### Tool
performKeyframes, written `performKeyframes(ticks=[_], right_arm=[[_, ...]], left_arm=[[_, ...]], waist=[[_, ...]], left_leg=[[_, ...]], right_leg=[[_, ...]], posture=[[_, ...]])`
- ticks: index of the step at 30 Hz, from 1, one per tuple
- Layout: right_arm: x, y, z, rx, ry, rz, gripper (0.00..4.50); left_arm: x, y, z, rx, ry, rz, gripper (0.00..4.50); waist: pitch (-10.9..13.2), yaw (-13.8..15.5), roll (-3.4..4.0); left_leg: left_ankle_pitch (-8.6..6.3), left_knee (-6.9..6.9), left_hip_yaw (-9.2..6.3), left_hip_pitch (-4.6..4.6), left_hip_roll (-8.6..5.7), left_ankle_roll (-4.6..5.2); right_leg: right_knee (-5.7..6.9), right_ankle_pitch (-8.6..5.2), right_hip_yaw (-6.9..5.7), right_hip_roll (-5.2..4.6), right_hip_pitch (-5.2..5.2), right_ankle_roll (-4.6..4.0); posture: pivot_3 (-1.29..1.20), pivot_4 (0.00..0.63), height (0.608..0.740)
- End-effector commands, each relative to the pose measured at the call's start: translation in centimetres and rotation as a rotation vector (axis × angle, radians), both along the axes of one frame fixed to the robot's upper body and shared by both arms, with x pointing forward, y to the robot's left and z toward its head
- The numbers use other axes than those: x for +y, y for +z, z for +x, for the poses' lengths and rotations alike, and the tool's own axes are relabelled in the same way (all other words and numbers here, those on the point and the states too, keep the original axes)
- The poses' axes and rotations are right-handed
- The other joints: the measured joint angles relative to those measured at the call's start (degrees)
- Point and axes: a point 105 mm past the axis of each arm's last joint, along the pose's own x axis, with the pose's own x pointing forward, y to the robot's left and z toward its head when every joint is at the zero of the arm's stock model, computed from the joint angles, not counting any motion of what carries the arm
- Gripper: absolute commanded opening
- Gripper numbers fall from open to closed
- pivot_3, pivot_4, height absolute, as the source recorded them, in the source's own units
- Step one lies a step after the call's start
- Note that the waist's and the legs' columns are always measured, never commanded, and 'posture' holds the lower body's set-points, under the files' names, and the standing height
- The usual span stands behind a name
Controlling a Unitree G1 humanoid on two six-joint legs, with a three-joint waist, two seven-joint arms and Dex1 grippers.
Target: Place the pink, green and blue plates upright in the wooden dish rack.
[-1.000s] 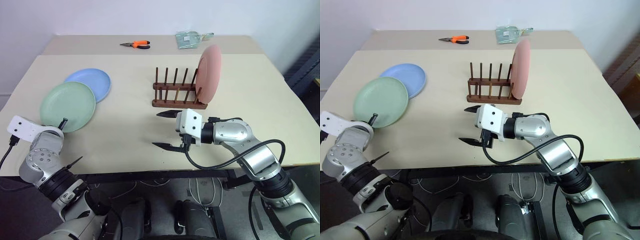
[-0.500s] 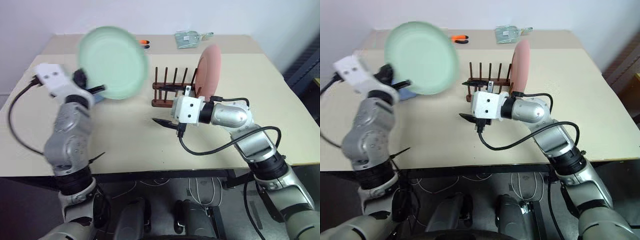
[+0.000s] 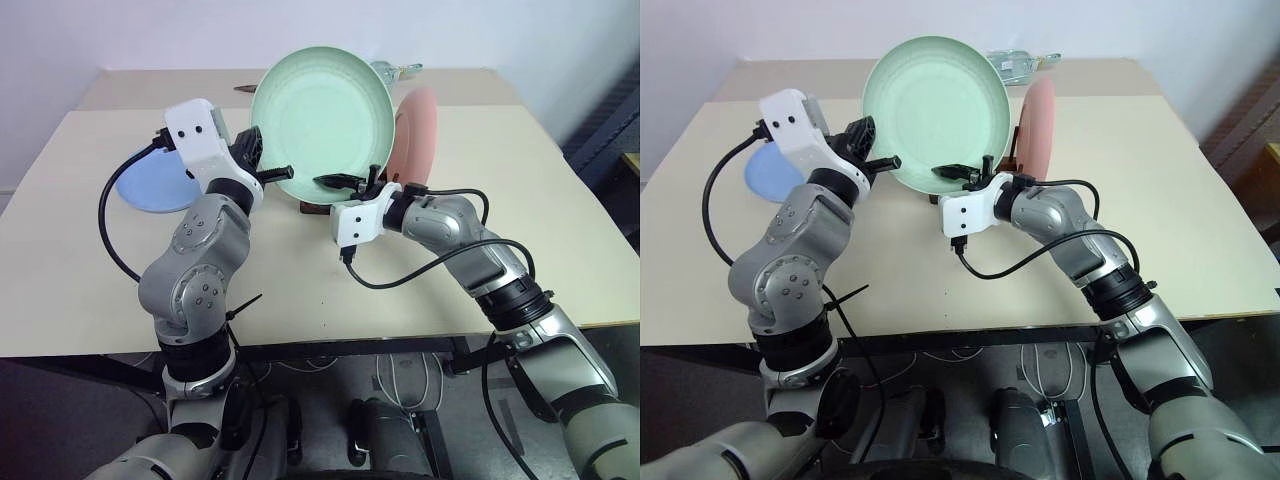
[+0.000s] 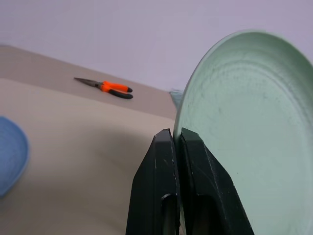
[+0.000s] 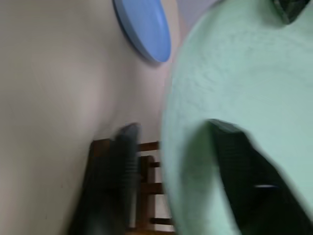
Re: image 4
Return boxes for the blue plate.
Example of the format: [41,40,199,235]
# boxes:
[0,116,30,198]

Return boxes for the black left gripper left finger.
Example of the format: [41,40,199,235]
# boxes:
[125,128,181,235]

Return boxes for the orange and black pliers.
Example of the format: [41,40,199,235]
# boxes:
[73,77,134,100]

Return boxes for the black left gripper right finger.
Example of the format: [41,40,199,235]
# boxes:
[180,127,255,235]

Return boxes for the green plate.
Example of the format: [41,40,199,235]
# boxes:
[172,30,313,235]

